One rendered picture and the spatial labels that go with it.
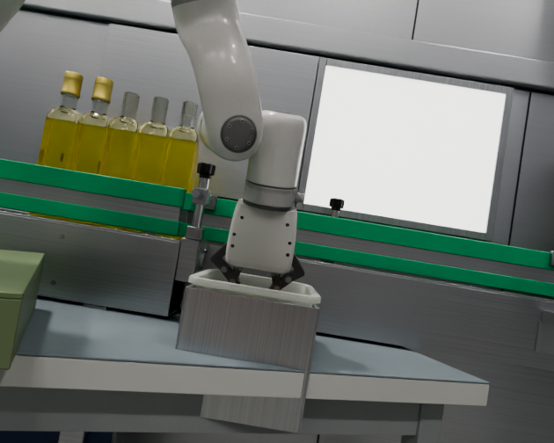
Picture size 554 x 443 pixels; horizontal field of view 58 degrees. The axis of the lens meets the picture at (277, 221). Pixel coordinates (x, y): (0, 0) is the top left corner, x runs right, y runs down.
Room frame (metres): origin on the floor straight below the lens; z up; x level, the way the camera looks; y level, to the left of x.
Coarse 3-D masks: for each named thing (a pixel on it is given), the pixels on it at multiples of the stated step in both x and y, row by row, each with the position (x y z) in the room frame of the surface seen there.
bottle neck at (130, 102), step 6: (126, 96) 0.96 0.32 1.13; (132, 96) 0.96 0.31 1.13; (138, 96) 0.97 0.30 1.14; (126, 102) 0.96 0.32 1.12; (132, 102) 0.96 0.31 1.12; (138, 102) 0.97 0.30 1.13; (126, 108) 0.96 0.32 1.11; (132, 108) 0.96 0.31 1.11; (120, 114) 0.96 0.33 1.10; (126, 114) 0.96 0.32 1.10; (132, 114) 0.96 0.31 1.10
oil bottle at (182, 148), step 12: (180, 132) 0.94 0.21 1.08; (192, 132) 0.94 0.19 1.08; (168, 144) 0.94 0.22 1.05; (180, 144) 0.94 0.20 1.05; (192, 144) 0.94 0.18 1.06; (168, 156) 0.94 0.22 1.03; (180, 156) 0.94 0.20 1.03; (192, 156) 0.94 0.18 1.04; (168, 168) 0.94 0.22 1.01; (180, 168) 0.94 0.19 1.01; (192, 168) 0.95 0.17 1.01; (168, 180) 0.94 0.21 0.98; (180, 180) 0.94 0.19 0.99; (192, 180) 0.97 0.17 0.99
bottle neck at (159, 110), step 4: (156, 100) 0.95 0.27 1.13; (160, 100) 0.95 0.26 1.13; (164, 100) 0.96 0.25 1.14; (168, 100) 0.97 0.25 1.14; (156, 104) 0.95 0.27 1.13; (160, 104) 0.95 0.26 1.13; (164, 104) 0.96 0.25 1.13; (152, 108) 0.96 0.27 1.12; (156, 108) 0.95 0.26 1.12; (160, 108) 0.96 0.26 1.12; (164, 108) 0.96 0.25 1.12; (152, 112) 0.96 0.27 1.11; (156, 112) 0.95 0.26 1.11; (160, 112) 0.96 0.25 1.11; (164, 112) 0.96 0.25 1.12; (152, 116) 0.96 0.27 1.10; (156, 116) 0.95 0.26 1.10; (160, 116) 0.96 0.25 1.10; (164, 116) 0.96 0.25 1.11; (156, 120) 0.95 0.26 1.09; (160, 120) 0.96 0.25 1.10; (164, 120) 0.97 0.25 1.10
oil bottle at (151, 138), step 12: (144, 132) 0.94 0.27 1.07; (156, 132) 0.94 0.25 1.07; (168, 132) 0.96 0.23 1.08; (144, 144) 0.94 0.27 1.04; (156, 144) 0.94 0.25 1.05; (144, 156) 0.94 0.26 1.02; (156, 156) 0.94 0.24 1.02; (132, 168) 0.94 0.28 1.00; (144, 168) 0.94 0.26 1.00; (156, 168) 0.94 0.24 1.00; (144, 180) 0.94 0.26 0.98; (156, 180) 0.94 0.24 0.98
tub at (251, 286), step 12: (192, 276) 0.64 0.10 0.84; (204, 276) 0.72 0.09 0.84; (216, 276) 0.83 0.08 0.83; (240, 276) 0.84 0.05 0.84; (252, 276) 0.84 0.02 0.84; (204, 288) 0.64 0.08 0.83; (216, 288) 0.64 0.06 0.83; (228, 288) 0.63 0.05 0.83; (240, 288) 0.63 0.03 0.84; (252, 288) 0.63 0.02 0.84; (264, 288) 0.63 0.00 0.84; (288, 288) 0.84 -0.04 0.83; (300, 288) 0.84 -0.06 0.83; (312, 288) 0.76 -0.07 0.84; (276, 300) 0.64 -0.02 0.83; (288, 300) 0.63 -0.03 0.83; (300, 300) 0.63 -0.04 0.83; (312, 300) 0.63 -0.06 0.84
